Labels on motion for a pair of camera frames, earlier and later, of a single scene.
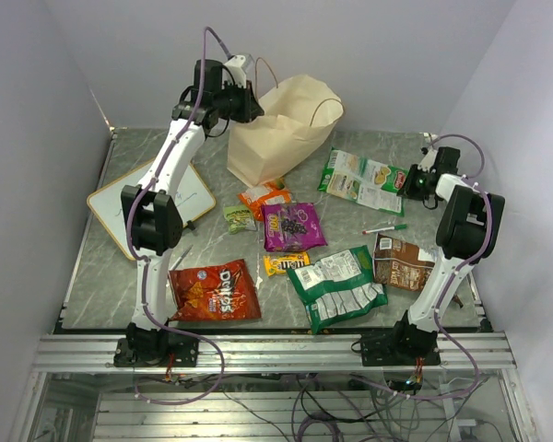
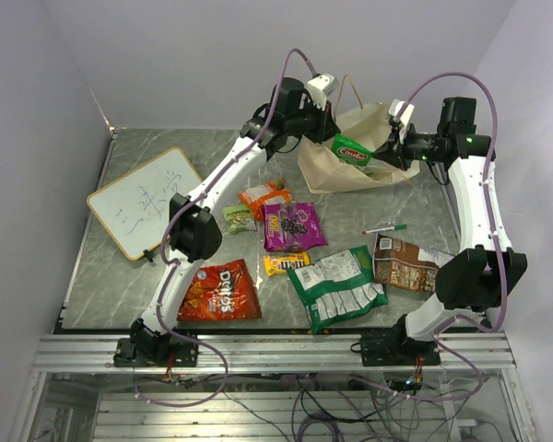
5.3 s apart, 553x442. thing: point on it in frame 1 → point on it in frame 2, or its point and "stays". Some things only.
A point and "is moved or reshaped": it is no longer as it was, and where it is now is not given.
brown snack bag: [396, 262] stays
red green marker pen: [385, 228] stays
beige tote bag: [299, 116] is moved or reshaped
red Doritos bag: [223, 292] stays
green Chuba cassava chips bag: [364, 180] → [347, 150]
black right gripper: [407, 191] → [394, 150]
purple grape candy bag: [291, 226] stays
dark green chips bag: [335, 288] stays
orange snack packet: [266, 193] stays
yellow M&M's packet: [279, 263] stays
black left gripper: [253, 109] → [327, 125]
